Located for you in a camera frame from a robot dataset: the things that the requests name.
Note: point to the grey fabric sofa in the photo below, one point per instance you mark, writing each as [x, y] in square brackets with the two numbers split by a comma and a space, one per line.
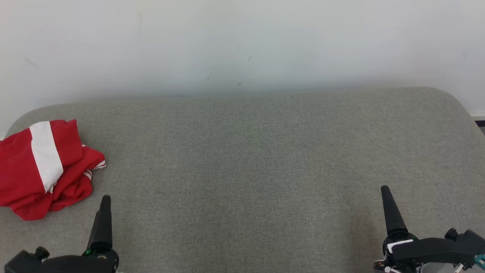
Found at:
[242, 170]

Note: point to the red number 23 jersey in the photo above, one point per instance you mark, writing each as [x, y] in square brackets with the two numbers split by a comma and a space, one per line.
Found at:
[77, 185]

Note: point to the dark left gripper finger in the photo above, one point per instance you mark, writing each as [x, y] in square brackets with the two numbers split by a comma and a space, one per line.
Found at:
[103, 227]

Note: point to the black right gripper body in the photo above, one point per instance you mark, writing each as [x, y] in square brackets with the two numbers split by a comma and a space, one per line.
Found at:
[432, 250]

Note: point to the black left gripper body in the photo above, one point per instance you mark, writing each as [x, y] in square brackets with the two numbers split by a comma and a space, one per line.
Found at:
[75, 264]

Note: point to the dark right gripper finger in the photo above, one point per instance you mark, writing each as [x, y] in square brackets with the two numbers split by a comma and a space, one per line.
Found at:
[392, 214]

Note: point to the dark wall baseboard strip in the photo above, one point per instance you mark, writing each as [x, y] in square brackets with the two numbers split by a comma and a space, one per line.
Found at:
[480, 123]

